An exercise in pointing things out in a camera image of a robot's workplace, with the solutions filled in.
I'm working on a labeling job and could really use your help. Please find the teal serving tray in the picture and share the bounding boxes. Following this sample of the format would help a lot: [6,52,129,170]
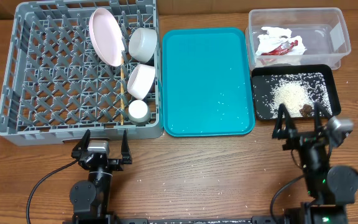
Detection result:
[162,27,255,137]

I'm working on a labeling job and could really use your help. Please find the clear plastic bin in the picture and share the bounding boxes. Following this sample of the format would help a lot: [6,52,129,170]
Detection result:
[246,7,351,70]

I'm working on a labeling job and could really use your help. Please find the black waste tray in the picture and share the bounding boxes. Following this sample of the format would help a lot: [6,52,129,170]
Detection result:
[251,65,341,121]

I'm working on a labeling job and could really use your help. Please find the white rice pile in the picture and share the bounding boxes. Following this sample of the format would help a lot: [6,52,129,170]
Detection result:
[252,72,332,120]

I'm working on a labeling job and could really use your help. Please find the red snack wrapper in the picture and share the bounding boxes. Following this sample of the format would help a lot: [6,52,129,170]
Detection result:
[262,40,298,55]

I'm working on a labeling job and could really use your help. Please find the dark brown food scrap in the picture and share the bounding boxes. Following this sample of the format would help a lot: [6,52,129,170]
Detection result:
[300,104,313,117]

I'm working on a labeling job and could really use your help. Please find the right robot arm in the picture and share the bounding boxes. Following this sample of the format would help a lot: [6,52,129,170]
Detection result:
[269,103,358,223]

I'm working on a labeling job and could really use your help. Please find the wooden chopstick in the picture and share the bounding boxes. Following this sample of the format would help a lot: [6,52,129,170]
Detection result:
[118,93,125,126]
[120,57,125,107]

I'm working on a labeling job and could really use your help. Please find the white paper cup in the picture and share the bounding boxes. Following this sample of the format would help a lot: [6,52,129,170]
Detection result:
[128,100,151,126]

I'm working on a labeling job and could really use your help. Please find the grey bowl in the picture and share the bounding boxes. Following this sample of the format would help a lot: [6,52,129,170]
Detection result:
[129,27,157,63]

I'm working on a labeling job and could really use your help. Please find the grey dishwasher rack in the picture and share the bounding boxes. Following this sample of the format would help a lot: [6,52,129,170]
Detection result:
[0,1,163,146]

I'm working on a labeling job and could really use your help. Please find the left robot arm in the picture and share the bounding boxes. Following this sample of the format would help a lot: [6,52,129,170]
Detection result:
[70,130,132,224]

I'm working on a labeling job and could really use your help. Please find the large white plate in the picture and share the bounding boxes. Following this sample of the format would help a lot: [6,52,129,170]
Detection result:
[89,7,124,67]

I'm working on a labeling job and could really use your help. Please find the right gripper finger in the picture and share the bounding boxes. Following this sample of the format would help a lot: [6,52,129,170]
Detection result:
[272,103,297,139]
[314,102,332,133]

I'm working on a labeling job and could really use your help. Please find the white shallow bowl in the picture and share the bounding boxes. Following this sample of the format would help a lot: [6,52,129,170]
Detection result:
[127,64,155,100]

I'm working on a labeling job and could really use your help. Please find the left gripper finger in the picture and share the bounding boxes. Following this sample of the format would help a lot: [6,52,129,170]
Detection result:
[121,130,132,164]
[71,129,91,158]

